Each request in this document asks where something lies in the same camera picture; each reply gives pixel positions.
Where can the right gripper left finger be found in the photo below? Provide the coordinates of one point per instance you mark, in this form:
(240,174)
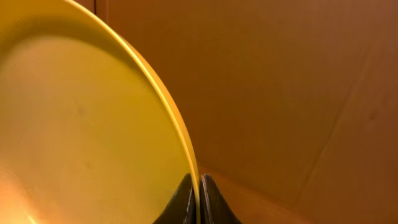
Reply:
(181,209)

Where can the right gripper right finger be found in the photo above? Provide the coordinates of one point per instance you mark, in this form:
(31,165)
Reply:
(213,207)

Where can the yellow-green plate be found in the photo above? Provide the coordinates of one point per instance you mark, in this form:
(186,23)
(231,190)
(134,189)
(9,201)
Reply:
(89,133)

